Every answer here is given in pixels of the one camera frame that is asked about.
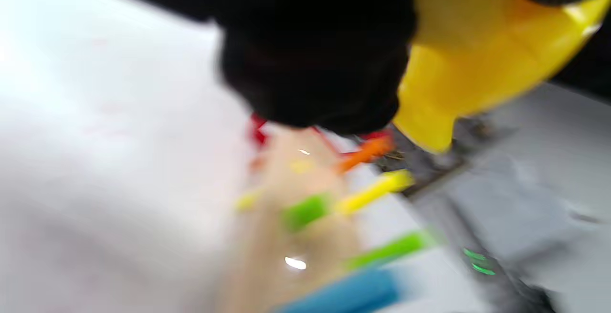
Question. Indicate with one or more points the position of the person's left hand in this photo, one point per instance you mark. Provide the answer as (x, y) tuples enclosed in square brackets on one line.
[(310, 55)]

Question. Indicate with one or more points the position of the set of colourful pegs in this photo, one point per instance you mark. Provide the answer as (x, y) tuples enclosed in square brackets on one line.
[(377, 191)]

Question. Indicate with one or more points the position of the yellow toy hammer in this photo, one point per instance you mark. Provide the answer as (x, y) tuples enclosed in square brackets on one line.
[(477, 65)]

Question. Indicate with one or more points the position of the rainbow wooden hammer bench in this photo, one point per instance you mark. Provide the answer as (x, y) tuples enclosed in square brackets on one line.
[(267, 275)]

